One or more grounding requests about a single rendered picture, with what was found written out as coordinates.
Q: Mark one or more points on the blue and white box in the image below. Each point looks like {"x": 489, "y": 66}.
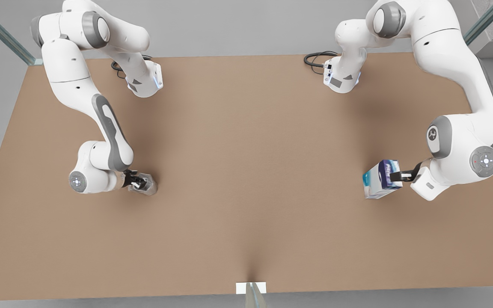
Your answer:
{"x": 381, "y": 179}

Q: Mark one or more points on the clear glass cup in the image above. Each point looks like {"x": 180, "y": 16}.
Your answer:
{"x": 149, "y": 186}

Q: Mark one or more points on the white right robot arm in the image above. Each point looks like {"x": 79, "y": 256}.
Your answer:
{"x": 75, "y": 85}

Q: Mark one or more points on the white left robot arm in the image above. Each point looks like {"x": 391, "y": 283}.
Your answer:
{"x": 452, "y": 51}

